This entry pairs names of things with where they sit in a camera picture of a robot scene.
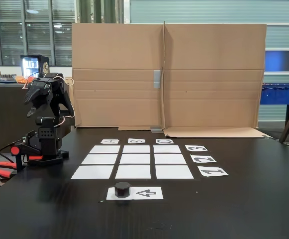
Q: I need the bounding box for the dark brown counter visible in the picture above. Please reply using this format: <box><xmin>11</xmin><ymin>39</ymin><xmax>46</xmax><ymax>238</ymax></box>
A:
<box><xmin>0</xmin><ymin>83</ymin><xmax>73</xmax><ymax>153</ymax></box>

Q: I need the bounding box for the blue foosball table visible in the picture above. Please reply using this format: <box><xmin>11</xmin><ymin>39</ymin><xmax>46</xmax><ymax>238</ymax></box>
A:
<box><xmin>260</xmin><ymin>82</ymin><xmax>289</xmax><ymax>122</ymax></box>

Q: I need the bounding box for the white arrow paper sheet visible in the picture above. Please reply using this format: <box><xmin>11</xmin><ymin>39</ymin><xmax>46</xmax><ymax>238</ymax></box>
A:
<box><xmin>106</xmin><ymin>187</ymin><xmax>164</xmax><ymax>200</ymax></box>

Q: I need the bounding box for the brown cardboard panel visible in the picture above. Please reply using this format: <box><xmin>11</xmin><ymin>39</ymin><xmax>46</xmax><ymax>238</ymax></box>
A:
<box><xmin>71</xmin><ymin>23</ymin><xmax>165</xmax><ymax>131</ymax></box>
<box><xmin>162</xmin><ymin>21</ymin><xmax>271</xmax><ymax>138</ymax></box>

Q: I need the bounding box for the black octagonal token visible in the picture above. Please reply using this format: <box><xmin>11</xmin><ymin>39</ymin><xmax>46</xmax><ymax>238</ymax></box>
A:
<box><xmin>114</xmin><ymin>182</ymin><xmax>131</xmax><ymax>199</ymax></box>

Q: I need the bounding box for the paper label number 3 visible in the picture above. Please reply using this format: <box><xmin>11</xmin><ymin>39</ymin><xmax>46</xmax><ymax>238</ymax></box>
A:
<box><xmin>185</xmin><ymin>145</ymin><xmax>208</xmax><ymax>152</ymax></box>

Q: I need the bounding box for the black mini fridge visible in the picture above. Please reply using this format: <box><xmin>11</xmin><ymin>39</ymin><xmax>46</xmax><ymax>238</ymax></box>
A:
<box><xmin>20</xmin><ymin>54</ymin><xmax>51</xmax><ymax>81</ymax></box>

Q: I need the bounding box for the paper label number 2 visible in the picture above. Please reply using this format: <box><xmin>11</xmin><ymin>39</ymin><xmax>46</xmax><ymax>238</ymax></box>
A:
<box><xmin>191</xmin><ymin>155</ymin><xmax>217</xmax><ymax>164</ymax></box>

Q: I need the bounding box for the white paper grid square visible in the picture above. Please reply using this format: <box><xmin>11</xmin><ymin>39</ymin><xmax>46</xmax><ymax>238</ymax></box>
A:
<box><xmin>153</xmin><ymin>145</ymin><xmax>182</xmax><ymax>153</ymax></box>
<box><xmin>122</xmin><ymin>145</ymin><xmax>150</xmax><ymax>153</ymax></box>
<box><xmin>71</xmin><ymin>165</ymin><xmax>114</xmax><ymax>179</ymax></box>
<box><xmin>155</xmin><ymin>165</ymin><xmax>194</xmax><ymax>179</ymax></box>
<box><xmin>89</xmin><ymin>145</ymin><xmax>120</xmax><ymax>153</ymax></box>
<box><xmin>81</xmin><ymin>154</ymin><xmax>118</xmax><ymax>165</ymax></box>
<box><xmin>154</xmin><ymin>154</ymin><xmax>187</xmax><ymax>165</ymax></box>
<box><xmin>119</xmin><ymin>154</ymin><xmax>151</xmax><ymax>165</ymax></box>
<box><xmin>115</xmin><ymin>165</ymin><xmax>152</xmax><ymax>179</ymax></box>

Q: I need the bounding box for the orange snack pile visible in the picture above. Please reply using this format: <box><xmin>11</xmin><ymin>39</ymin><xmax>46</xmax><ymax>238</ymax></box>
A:
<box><xmin>14</xmin><ymin>75</ymin><xmax>35</xmax><ymax>84</ymax></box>

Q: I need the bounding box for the black power cable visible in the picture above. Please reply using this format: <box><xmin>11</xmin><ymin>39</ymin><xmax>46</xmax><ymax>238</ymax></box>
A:
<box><xmin>0</xmin><ymin>141</ymin><xmax>19</xmax><ymax>162</ymax></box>

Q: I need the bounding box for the paper label number 1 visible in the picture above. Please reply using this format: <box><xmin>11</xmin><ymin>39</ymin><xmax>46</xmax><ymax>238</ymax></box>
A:
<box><xmin>197</xmin><ymin>167</ymin><xmax>229</xmax><ymax>177</ymax></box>

